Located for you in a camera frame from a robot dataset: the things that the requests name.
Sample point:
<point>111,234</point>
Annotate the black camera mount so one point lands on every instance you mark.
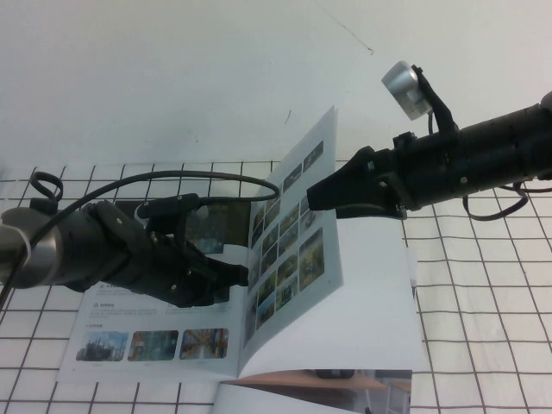
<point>444,116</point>
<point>168,206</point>

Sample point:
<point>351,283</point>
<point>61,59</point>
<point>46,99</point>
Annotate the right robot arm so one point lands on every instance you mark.
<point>504,146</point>

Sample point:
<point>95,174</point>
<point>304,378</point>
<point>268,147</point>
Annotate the white product brochure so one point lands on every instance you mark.
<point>379,280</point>

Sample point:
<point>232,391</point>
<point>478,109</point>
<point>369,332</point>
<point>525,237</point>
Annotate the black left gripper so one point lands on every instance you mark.
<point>177,271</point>

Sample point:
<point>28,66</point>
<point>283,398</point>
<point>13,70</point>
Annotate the white black-grid tablecloth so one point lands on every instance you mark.
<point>474,323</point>

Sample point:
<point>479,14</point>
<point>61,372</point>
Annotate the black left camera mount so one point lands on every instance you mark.
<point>168,206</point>

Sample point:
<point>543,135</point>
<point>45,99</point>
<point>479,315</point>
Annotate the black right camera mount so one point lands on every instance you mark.
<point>444,116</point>

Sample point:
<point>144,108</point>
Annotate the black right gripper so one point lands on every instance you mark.
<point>427,168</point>

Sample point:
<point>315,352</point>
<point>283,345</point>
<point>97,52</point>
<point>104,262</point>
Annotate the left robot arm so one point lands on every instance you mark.
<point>64,246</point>

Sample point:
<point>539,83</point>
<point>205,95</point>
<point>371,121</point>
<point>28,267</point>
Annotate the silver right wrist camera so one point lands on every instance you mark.
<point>405,86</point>

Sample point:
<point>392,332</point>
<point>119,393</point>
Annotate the large photo book underneath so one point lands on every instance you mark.
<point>302,397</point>

